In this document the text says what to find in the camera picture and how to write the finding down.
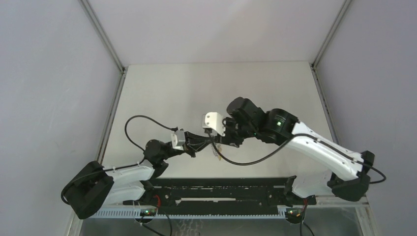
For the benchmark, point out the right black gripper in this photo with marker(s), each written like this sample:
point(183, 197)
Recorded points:
point(228, 139)

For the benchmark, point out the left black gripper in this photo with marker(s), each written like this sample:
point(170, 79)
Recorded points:
point(194, 143)

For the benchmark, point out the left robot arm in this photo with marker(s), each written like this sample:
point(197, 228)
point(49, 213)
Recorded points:
point(96, 186)

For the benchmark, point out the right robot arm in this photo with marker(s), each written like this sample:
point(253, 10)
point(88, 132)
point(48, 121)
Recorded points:
point(348, 178)

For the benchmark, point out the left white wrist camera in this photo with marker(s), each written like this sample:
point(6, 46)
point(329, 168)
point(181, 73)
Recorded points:
point(178, 140)

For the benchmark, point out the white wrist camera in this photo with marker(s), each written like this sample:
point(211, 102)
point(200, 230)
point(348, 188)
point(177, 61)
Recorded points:
point(214, 121)
point(178, 140)

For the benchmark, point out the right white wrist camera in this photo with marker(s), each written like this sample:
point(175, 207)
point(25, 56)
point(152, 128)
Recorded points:
point(214, 121)

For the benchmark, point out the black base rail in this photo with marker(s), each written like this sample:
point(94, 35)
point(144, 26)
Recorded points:
point(220, 196)

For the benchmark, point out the left aluminium frame post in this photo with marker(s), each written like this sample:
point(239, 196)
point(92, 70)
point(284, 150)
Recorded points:
point(104, 38)

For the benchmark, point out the aluminium frame post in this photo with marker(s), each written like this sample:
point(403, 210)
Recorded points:
point(341, 15)
point(104, 38)

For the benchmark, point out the right aluminium frame post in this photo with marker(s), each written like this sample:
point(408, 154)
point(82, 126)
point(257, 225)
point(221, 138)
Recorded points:
point(341, 15)

